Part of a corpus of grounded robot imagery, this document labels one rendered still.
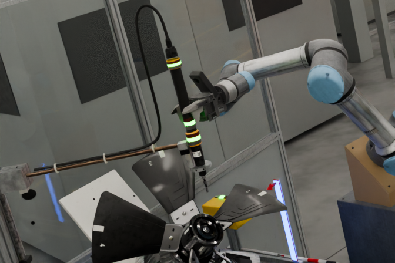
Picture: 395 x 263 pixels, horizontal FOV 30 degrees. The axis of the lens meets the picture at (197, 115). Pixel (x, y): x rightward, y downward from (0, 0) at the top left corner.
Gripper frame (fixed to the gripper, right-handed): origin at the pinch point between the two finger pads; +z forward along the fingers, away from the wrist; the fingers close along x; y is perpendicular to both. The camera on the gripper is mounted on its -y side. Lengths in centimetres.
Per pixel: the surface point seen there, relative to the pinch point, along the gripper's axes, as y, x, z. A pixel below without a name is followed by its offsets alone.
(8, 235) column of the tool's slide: 30, 55, 39
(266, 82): 34, 69, -131
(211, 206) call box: 53, 32, -34
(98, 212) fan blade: 21.2, 12.2, 31.6
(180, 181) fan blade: 25.8, 9.9, -1.9
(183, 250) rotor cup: 43.5, 2.8, 11.4
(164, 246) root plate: 39.5, 4.5, 17.0
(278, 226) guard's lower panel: 107, 70, -114
